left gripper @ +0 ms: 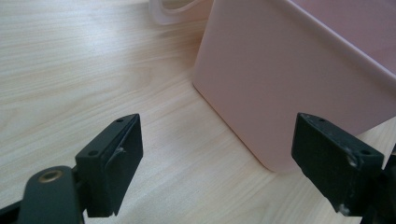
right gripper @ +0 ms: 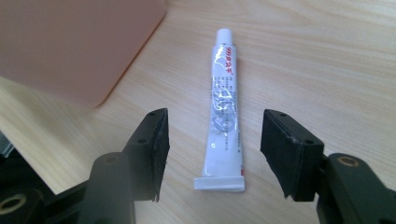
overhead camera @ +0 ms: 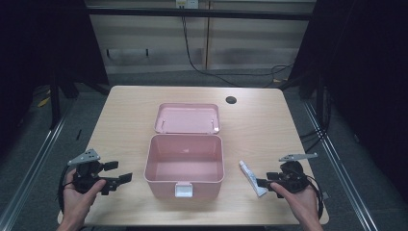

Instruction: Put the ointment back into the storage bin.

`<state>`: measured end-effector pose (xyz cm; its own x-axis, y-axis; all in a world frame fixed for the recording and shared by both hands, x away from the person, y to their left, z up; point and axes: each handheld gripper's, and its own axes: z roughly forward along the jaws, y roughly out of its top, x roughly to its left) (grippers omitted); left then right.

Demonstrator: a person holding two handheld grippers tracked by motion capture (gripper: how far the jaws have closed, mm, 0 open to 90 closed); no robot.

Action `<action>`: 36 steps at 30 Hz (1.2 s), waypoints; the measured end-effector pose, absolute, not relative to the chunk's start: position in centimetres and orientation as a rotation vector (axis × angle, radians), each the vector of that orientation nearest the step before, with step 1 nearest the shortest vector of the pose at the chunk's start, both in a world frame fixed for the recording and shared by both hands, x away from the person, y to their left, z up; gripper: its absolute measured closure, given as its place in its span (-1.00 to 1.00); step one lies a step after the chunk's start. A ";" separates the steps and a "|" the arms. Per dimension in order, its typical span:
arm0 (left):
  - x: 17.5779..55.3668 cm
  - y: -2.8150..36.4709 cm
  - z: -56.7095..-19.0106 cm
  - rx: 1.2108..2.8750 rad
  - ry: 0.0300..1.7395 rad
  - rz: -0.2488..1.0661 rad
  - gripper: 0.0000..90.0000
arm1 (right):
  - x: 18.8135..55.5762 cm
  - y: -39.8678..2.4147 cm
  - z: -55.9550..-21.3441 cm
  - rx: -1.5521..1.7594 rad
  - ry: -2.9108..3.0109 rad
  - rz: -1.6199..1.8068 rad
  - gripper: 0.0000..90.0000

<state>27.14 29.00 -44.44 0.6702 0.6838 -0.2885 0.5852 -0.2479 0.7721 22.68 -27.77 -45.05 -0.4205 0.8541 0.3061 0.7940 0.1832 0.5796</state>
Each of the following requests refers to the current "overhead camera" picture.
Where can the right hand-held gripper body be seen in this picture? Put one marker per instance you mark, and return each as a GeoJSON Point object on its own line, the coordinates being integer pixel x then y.
{"type": "Point", "coordinates": [292, 174]}

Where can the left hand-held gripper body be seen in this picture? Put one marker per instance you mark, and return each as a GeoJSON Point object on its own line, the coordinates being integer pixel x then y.
{"type": "Point", "coordinates": [86, 171]}

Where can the white ointment tube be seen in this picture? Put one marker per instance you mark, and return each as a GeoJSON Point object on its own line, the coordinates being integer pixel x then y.
{"type": "Point", "coordinates": [252, 178]}

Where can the pink storage box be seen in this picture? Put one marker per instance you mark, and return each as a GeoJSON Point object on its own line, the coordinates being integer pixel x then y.
{"type": "Point", "coordinates": [185, 150]}

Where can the person's right hand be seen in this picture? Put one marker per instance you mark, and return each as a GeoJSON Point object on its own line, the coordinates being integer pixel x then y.
{"type": "Point", "coordinates": [298, 202]}

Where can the person's left hand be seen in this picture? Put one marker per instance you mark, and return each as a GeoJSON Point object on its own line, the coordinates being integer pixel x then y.
{"type": "Point", "coordinates": [78, 202]}

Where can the black metal stand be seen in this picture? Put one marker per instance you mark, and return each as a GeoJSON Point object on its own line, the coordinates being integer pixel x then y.
{"type": "Point", "coordinates": [316, 96]}
{"type": "Point", "coordinates": [55, 102]}

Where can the yellow floor tape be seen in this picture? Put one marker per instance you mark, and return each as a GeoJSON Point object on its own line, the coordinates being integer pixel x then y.
{"type": "Point", "coordinates": [43, 101]}

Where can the black horizontal metal bar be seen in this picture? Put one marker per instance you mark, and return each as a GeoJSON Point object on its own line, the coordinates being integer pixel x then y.
{"type": "Point", "coordinates": [198, 13]}

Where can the white power socket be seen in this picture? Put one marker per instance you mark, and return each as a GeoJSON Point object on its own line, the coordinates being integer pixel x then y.
{"type": "Point", "coordinates": [187, 4]}

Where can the aluminium floor rail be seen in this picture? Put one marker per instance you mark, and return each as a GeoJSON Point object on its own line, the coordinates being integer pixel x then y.
{"type": "Point", "coordinates": [343, 170]}
{"type": "Point", "coordinates": [30, 166]}

